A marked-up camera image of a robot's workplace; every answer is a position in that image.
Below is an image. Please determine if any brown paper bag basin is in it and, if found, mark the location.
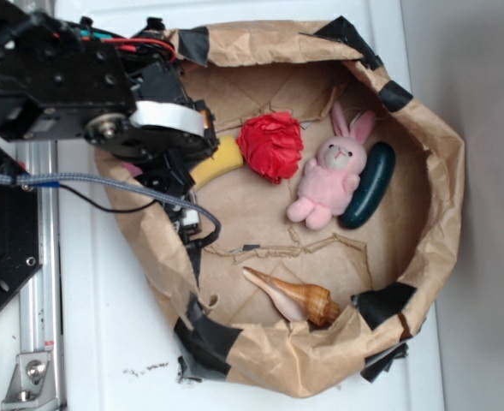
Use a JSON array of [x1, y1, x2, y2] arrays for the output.
[[117, 20, 465, 397]]

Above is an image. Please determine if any dark green oblong sponge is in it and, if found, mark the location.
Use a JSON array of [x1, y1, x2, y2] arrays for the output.
[[339, 142, 396, 229]]

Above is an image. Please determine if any brown spiral seashell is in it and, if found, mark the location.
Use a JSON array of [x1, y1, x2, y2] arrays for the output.
[[242, 266, 341, 327]]

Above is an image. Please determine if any thin black wire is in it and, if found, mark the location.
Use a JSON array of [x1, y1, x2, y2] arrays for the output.
[[56, 183, 158, 214]]

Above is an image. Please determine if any yellow sponge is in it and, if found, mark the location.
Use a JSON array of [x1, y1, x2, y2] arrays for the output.
[[191, 135, 244, 190]]

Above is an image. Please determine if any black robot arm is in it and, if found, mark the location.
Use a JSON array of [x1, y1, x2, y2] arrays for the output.
[[0, 1, 219, 248]]

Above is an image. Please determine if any pink plush bunny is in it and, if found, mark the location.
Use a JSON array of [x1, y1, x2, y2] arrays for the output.
[[286, 102, 376, 230]]

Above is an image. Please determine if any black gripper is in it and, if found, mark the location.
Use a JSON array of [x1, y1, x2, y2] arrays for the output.
[[84, 18, 220, 247]]

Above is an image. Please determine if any metal corner bracket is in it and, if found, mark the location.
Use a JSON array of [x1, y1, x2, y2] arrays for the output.
[[1, 351, 57, 410]]

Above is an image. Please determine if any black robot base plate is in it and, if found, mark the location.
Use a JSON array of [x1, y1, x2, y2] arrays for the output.
[[0, 185, 41, 312]]

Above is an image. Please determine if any aluminium extrusion rail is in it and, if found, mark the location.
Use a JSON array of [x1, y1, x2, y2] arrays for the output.
[[14, 140, 67, 411]]

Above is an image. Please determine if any grey braided cable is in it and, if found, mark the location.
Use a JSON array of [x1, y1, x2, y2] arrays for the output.
[[0, 167, 222, 249]]

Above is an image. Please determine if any red crumpled paper ball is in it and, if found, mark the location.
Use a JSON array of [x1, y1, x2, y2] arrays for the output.
[[236, 111, 304, 184]]

